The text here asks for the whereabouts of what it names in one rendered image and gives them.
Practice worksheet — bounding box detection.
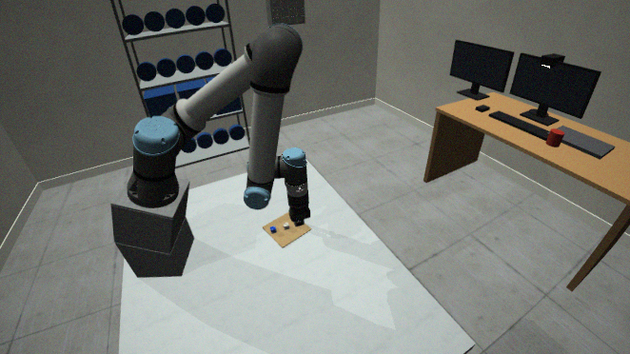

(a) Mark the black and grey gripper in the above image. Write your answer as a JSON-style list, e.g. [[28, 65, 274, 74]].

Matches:
[[285, 181, 310, 226]]

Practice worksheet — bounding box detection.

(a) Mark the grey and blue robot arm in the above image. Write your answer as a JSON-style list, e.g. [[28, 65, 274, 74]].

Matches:
[[127, 24, 307, 210]]

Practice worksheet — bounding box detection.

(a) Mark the tan mat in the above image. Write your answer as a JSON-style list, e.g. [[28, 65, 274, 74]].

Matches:
[[262, 213, 311, 248]]

